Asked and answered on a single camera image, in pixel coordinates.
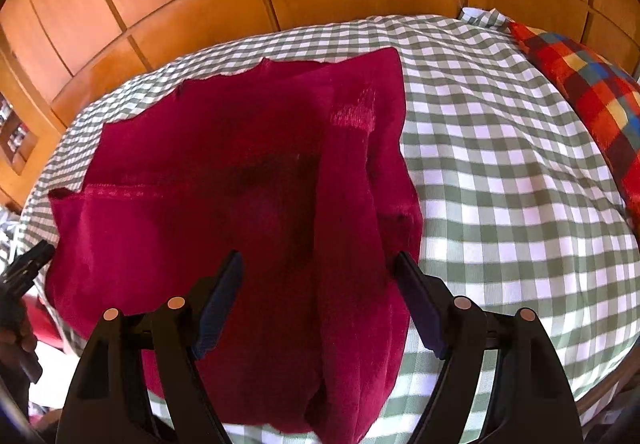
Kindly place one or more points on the crimson knit sweater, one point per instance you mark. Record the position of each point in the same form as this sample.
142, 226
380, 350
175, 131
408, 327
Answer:
240, 184

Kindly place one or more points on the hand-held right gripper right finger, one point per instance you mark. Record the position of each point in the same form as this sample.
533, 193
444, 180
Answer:
417, 304

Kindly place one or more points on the person's left hand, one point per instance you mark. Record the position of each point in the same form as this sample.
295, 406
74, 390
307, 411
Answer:
15, 341

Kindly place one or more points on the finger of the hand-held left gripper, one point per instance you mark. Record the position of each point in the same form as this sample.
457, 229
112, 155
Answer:
31, 261

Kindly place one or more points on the red cloth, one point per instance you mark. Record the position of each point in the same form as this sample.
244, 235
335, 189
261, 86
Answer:
47, 324

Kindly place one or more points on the multicolour checkered pillow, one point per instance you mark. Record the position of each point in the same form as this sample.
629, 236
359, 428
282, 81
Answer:
595, 88

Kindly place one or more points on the green white gingham bed cover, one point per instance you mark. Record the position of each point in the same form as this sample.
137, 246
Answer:
500, 163

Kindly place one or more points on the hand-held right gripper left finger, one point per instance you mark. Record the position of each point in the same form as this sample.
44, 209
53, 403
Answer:
220, 305

